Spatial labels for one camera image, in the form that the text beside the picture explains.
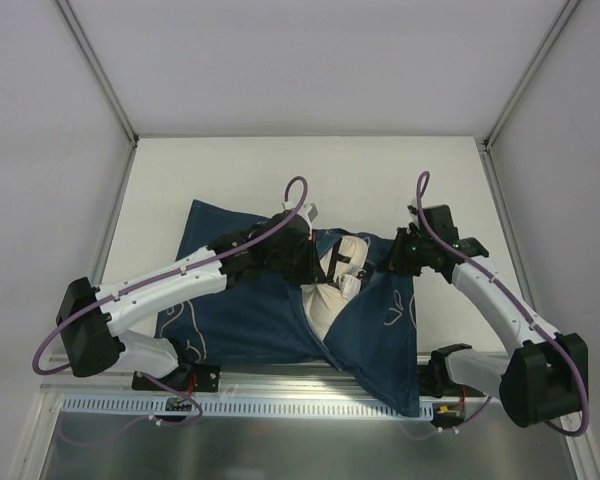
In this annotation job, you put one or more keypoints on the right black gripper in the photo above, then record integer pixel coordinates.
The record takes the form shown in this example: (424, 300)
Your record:
(397, 255)

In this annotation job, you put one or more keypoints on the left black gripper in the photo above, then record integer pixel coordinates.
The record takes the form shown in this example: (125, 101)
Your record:
(309, 257)

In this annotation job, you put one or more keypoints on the cream white pillow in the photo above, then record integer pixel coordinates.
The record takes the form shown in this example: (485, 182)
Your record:
(323, 302)

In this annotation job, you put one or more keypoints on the blue whale pillowcase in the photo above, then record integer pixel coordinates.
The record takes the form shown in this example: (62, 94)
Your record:
(374, 339)

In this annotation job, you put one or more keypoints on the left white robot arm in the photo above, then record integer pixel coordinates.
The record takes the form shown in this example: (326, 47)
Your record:
(95, 322)

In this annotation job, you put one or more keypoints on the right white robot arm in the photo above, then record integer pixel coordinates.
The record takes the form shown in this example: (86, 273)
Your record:
(544, 374)

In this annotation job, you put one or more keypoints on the aluminium mounting rail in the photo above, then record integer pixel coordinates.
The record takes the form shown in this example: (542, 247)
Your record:
(308, 381)

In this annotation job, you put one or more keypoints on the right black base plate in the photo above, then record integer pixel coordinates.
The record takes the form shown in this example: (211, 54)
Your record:
(434, 381)

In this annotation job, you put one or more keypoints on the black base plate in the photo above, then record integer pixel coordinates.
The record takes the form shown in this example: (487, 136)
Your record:
(434, 381)
(187, 378)

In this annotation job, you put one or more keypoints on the white slotted cable duct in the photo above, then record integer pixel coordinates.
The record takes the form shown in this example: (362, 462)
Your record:
(229, 407)

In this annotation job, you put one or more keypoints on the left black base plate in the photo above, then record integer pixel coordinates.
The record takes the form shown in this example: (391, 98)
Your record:
(187, 378)

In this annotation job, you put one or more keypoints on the right aluminium frame post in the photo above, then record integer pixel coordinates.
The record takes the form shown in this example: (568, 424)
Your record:
(541, 54)

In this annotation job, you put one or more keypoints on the aluminium frame post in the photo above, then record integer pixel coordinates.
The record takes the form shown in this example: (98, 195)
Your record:
(541, 54)
(84, 45)

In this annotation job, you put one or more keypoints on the left aluminium frame post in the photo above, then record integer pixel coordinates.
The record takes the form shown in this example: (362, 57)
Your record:
(84, 45)

